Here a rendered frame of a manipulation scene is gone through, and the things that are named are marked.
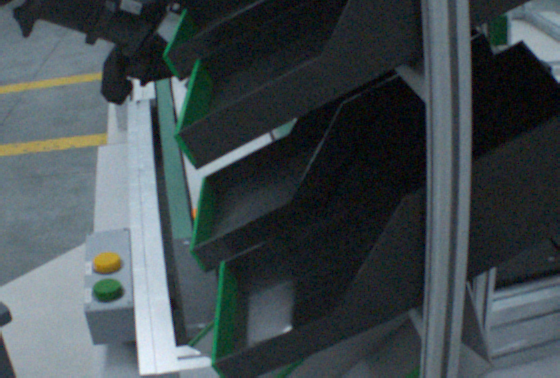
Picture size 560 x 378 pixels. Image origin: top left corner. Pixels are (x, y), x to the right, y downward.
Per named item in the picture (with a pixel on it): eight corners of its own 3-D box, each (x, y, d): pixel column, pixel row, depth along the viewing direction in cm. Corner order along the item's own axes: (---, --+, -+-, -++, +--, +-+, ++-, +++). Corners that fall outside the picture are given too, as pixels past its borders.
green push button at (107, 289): (95, 308, 104) (92, 295, 104) (95, 291, 108) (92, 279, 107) (124, 304, 105) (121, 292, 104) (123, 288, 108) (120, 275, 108)
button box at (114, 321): (93, 346, 105) (82, 309, 102) (93, 266, 124) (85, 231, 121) (143, 341, 106) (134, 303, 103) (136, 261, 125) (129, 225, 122)
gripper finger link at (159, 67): (155, 65, 79) (157, 24, 83) (139, 89, 82) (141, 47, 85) (218, 86, 82) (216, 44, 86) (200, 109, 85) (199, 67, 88)
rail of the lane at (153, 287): (156, 435, 94) (138, 370, 90) (133, 146, 174) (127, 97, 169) (200, 430, 95) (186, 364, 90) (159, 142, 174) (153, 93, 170)
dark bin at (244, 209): (205, 274, 67) (153, 202, 64) (215, 198, 79) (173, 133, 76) (522, 115, 61) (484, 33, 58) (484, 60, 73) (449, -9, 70)
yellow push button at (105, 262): (95, 280, 111) (92, 267, 110) (95, 265, 114) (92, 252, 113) (122, 276, 111) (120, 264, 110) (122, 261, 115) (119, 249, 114)
